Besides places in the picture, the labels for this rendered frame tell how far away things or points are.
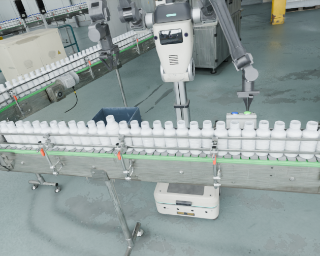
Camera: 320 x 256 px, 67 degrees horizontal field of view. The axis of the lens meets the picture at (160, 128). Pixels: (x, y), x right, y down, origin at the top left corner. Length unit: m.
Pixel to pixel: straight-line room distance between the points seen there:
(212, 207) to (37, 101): 1.86
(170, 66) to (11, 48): 3.78
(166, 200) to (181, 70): 1.03
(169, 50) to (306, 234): 1.64
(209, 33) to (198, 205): 3.35
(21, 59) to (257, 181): 4.55
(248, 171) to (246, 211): 1.08
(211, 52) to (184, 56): 3.19
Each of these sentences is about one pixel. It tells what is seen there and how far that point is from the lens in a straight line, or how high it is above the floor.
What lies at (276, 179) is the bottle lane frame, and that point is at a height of 0.90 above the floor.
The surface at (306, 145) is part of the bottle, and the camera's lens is 1.17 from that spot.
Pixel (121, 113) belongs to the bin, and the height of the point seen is 0.90.
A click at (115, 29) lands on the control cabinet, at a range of 7.32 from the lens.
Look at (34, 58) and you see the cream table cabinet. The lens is 5.23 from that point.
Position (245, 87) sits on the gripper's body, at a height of 1.24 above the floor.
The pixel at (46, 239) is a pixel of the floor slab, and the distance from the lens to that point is 2.49.
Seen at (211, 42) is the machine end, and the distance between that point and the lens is 4.72.
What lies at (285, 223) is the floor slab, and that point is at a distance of 2.24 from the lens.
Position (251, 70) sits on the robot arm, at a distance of 1.17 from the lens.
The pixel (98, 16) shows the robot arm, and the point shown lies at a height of 1.64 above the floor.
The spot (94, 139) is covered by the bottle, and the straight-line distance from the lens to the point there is 1.33.
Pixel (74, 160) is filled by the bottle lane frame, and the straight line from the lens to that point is 1.47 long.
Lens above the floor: 1.75
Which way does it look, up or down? 32 degrees down
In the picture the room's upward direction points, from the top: 10 degrees counter-clockwise
